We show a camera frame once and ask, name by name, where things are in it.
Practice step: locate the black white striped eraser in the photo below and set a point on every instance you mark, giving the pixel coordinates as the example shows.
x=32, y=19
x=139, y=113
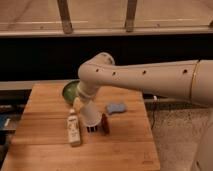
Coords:
x=92, y=129

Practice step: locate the right metal frame post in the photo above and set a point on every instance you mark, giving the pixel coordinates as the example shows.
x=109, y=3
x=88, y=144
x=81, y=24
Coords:
x=130, y=15

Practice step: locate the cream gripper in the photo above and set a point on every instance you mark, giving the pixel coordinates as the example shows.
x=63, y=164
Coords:
x=77, y=104

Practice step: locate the left metal frame post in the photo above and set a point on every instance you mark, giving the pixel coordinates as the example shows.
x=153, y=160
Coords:
x=65, y=16

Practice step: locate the green bowl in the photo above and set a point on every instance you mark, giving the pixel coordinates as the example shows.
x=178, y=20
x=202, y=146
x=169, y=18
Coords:
x=69, y=92

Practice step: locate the white small bottle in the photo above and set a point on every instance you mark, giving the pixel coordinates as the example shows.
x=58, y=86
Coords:
x=74, y=136

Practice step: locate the white ceramic cup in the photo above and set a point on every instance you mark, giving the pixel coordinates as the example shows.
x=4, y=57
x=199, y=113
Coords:
x=90, y=114

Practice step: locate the metal side rail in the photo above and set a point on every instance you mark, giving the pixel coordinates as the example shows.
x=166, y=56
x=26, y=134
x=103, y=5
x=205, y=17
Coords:
x=155, y=98

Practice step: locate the brown red oval object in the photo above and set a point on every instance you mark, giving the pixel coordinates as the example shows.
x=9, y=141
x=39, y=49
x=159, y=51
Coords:
x=105, y=124

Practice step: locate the metal frame post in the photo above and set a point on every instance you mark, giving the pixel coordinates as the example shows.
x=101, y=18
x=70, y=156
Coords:
x=130, y=15
x=65, y=16

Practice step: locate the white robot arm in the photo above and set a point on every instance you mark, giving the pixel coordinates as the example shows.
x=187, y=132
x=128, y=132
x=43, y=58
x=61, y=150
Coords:
x=190, y=81

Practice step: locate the blue sponge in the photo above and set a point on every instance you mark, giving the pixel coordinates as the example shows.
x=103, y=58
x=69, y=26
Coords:
x=112, y=108

